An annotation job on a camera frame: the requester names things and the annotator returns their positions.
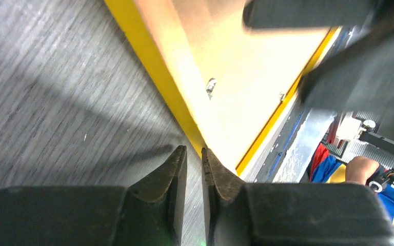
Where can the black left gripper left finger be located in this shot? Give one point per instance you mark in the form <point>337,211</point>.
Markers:
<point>150,212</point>

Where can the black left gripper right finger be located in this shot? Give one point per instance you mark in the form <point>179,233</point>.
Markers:
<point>240,213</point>

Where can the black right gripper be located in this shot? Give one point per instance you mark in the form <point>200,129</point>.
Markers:
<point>359,78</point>

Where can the brown fibreboard backing board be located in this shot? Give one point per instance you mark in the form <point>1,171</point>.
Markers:
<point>229,76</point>

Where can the yellow wooden picture frame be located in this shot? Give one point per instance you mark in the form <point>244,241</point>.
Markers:
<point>130,22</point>

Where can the person in blue shirt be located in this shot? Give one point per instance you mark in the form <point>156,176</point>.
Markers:
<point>325,168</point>

